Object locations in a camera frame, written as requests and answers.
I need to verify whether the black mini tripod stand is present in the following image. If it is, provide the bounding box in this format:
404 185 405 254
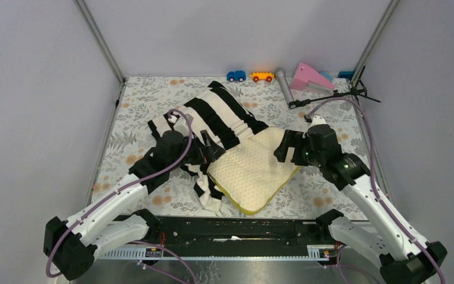
294 66 381 108

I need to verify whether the grey microphone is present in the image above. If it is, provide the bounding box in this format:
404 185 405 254
274 67 296 109

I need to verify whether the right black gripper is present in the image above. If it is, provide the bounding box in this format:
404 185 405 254
273 129 325 169

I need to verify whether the left aluminium frame post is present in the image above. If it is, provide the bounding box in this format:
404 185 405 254
73 0 126 85

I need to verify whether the dark blue block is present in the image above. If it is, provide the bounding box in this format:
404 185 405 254
338 71 355 80

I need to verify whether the aluminium frame post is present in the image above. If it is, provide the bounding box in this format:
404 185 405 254
352 0 400 82
73 0 126 85

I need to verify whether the pink triangular block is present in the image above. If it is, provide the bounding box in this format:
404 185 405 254
289 62 335 91

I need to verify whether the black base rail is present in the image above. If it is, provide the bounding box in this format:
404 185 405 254
140 216 336 259

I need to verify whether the black white striped pillowcase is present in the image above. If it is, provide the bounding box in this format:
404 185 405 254
147 80 270 214

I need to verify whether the light blue block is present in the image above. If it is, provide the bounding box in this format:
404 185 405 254
320 72 333 82

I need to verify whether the floral patterned table mat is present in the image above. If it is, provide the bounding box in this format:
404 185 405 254
89 77 368 220

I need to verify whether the yellow white pillow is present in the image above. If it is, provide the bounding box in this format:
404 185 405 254
207 127 300 215

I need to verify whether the right aluminium frame post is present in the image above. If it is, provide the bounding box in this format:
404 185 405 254
352 0 400 82

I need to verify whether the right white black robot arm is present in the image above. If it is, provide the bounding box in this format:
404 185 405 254
274 124 447 283

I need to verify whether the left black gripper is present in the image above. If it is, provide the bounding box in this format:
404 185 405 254
168 129 225 171

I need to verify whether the orange yellow toy car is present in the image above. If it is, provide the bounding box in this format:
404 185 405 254
249 72 275 82

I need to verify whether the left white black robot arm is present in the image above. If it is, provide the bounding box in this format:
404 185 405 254
43 130 226 280

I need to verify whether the blue toy car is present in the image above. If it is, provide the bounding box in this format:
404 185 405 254
226 70 247 82

